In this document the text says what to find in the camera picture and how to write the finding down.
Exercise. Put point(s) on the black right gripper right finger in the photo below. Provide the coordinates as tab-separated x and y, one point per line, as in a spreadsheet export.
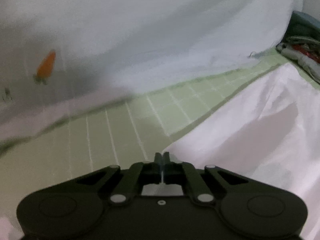
187	176

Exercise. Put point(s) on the carrot print light blue quilt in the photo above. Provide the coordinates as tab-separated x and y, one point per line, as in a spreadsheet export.
62	58

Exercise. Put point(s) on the green grid cutting mat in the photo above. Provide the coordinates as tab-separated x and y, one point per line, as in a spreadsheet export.
125	124

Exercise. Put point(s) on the white garment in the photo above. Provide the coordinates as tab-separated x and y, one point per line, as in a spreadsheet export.
250	142

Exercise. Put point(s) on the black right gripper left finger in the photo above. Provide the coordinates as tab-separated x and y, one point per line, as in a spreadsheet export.
135	178

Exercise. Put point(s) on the grey and red clothes pile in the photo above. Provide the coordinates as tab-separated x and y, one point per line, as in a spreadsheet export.
301	43

